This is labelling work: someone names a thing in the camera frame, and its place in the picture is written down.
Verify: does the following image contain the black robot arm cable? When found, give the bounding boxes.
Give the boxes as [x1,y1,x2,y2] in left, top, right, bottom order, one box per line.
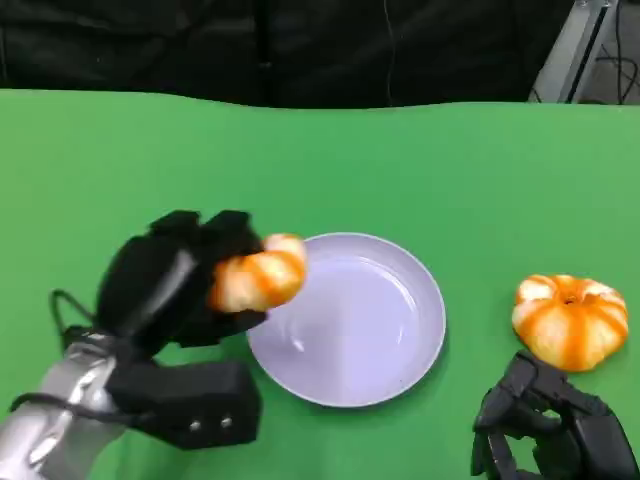
[9,392,154,420]
[48,288,97,347]

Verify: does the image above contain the green table cloth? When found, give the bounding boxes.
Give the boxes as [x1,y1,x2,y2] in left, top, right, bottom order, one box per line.
[0,88,640,480]

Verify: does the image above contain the thin black hanging cable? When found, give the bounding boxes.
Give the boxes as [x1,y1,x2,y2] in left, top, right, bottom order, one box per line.
[382,0,399,104]

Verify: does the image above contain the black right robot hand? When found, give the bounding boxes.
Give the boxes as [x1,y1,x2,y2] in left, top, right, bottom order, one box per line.
[470,349,640,480]

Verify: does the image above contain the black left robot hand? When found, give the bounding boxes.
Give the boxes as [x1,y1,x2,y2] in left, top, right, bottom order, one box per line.
[94,209,269,351]

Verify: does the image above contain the lilac plate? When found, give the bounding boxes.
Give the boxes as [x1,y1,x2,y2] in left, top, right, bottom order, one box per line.
[246,231,448,409]

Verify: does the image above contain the black curtain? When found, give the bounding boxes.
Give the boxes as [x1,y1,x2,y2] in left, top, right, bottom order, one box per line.
[0,0,574,110]

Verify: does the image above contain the orange white toy bread roll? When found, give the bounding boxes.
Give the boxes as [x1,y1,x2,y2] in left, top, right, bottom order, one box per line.
[207,232,309,314]

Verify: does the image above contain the pumpkin-shaped toy bread roll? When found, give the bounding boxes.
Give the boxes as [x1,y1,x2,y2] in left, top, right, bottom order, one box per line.
[511,273,630,373]

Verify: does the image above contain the black floor cables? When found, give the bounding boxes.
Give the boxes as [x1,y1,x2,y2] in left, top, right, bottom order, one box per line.
[594,43,640,105]

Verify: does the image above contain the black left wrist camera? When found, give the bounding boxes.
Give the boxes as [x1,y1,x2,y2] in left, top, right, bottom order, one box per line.
[106,360,263,449]

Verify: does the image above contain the aluminium frame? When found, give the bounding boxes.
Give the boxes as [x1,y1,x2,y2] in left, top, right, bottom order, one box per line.
[528,0,640,105]

